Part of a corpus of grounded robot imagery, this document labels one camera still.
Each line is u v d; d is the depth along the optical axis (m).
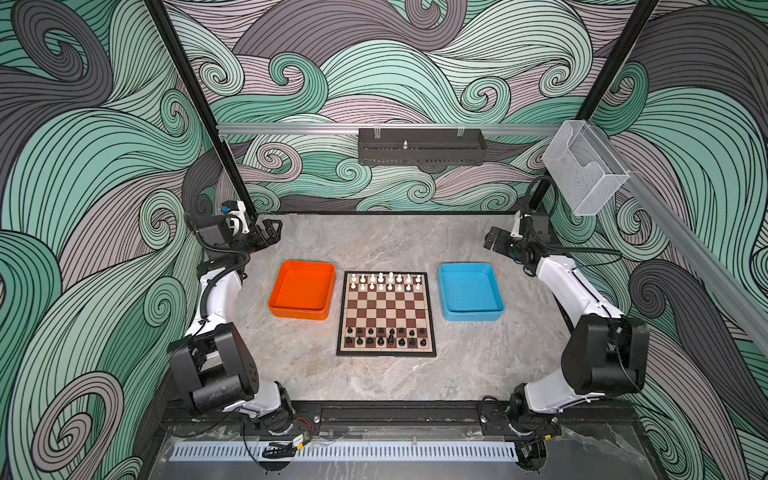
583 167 0.79
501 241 0.81
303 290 0.98
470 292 0.98
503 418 0.73
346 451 0.70
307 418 0.73
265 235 0.74
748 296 0.52
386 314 0.90
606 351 0.44
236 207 0.74
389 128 0.94
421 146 0.95
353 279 0.98
